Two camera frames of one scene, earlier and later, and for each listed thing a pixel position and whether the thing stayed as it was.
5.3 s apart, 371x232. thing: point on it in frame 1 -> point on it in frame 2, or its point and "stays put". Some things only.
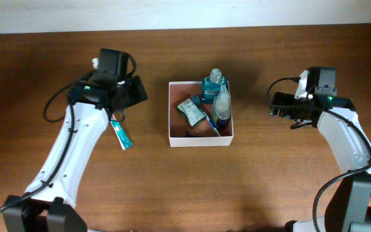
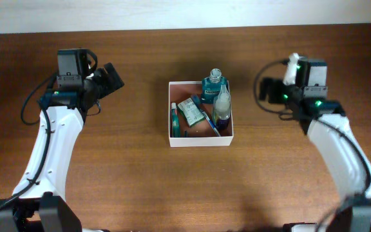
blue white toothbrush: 196,99 stays put
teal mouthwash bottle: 211,86 stays put
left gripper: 137,91 -> 116,83
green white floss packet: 190,112 stays put
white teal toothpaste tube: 121,133 -> 176,120
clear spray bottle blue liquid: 221,109 stays put
